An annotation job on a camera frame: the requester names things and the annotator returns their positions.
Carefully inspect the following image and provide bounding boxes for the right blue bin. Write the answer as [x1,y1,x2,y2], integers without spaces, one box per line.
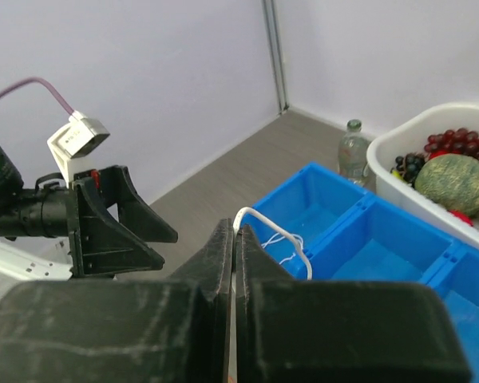
[428,245,479,382]

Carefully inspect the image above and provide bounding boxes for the green melon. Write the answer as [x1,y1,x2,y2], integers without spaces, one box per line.
[414,154,479,216]

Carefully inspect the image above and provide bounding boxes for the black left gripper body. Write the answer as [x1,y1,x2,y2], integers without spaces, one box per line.
[35,169,104,278]

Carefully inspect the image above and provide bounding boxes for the dark grape bunch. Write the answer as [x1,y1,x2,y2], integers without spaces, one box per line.
[390,153,426,187]

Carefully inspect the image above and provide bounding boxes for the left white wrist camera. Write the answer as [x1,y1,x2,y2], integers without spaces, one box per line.
[47,111,110,186]

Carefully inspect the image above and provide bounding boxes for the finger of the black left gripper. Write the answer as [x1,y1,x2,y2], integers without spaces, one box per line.
[79,179,164,275]
[99,165,178,243]

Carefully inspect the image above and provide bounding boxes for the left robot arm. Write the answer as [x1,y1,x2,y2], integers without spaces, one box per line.
[0,146,178,278]

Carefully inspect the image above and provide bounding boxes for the clear glass bottle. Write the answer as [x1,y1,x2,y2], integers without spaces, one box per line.
[338,119,370,187]

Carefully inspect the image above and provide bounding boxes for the red grape bunch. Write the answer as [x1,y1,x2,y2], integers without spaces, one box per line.
[424,127,479,160]

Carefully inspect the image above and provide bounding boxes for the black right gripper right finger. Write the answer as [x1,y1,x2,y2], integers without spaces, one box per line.
[235,227,473,382]

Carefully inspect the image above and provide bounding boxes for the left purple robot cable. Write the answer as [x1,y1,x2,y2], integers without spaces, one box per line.
[0,77,77,119]

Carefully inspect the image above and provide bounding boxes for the white plastic basket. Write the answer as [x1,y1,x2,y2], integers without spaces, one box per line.
[366,102,479,250]

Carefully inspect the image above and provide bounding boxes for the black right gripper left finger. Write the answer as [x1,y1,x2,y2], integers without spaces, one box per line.
[0,219,235,382]

